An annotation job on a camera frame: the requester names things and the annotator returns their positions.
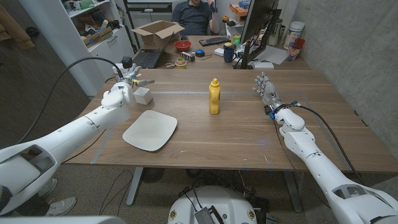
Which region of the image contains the yellow mustard bottle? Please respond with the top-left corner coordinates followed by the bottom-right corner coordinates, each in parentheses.
top-left (208, 78), bottom-right (221, 115)

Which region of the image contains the white shelf cabinet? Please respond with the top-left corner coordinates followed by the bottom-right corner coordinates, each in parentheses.
top-left (18, 0), bottom-right (135, 96)

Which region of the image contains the open cardboard box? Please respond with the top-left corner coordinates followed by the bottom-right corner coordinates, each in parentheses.
top-left (130, 20), bottom-right (185, 48)

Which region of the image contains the black keyboard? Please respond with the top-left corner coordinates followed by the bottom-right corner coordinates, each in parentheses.
top-left (198, 36), bottom-right (231, 47)

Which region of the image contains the black round fan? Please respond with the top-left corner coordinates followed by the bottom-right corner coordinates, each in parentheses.
top-left (141, 167), bottom-right (165, 184)

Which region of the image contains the grey table leg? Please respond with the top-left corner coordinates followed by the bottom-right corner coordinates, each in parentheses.
top-left (126, 167), bottom-right (144, 207)
top-left (282, 170), bottom-right (303, 213)

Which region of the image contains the white canister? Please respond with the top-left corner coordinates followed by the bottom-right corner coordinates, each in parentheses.
top-left (283, 21), bottom-right (305, 50)

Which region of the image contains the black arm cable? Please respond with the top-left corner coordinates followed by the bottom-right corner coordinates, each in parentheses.
top-left (289, 101), bottom-right (365, 185)
top-left (15, 56), bottom-right (124, 146)

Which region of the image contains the white sneaker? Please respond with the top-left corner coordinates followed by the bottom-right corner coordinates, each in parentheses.
top-left (37, 178), bottom-right (58, 197)
top-left (45, 196), bottom-right (77, 217)

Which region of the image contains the brown cardboard box with print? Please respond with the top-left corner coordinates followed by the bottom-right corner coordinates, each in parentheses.
top-left (82, 26), bottom-right (114, 47)

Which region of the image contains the black laptop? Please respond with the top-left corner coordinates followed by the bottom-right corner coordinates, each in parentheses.
top-left (132, 32), bottom-right (175, 69)

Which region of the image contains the white paper plate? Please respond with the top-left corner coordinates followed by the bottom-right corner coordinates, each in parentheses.
top-left (122, 110), bottom-right (178, 152)

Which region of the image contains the red bowl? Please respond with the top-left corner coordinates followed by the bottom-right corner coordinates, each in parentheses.
top-left (174, 40), bottom-right (193, 52)

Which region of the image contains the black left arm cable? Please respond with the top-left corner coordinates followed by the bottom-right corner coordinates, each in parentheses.
top-left (15, 56), bottom-right (124, 146)

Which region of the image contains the orange box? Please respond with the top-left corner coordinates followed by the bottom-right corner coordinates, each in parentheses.
top-left (229, 2), bottom-right (249, 17)

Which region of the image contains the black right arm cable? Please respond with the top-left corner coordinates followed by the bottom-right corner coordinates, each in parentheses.
top-left (289, 101), bottom-right (365, 185)

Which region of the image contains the white paper sheet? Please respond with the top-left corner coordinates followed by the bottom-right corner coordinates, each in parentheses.
top-left (253, 45), bottom-right (289, 65)

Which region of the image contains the dark blue mug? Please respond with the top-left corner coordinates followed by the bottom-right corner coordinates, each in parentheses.
top-left (223, 45), bottom-right (238, 63)

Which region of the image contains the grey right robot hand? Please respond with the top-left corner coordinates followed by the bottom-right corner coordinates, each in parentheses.
top-left (252, 72), bottom-right (284, 113)

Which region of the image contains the flat white box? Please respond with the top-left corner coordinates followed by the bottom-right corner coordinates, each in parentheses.
top-left (252, 61), bottom-right (275, 70)

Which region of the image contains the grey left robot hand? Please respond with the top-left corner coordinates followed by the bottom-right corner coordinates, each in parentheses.
top-left (116, 63), bottom-right (155, 88)

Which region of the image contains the person in dark shirt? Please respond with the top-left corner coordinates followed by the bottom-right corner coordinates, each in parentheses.
top-left (171, 0), bottom-right (220, 36)

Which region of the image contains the black monitor with stand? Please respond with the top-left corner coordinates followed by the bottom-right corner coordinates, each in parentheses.
top-left (233, 0), bottom-right (282, 70)

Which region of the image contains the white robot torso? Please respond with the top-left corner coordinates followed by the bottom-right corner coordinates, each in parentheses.
top-left (167, 185), bottom-right (258, 224)

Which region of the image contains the dark steel bottle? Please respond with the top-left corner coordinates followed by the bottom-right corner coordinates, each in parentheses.
top-left (269, 18), bottom-right (284, 47)

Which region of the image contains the black device on torso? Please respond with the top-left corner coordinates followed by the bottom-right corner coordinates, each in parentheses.
top-left (194, 205), bottom-right (224, 224)

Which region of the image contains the white cube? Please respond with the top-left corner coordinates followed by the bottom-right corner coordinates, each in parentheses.
top-left (132, 86), bottom-right (154, 106)

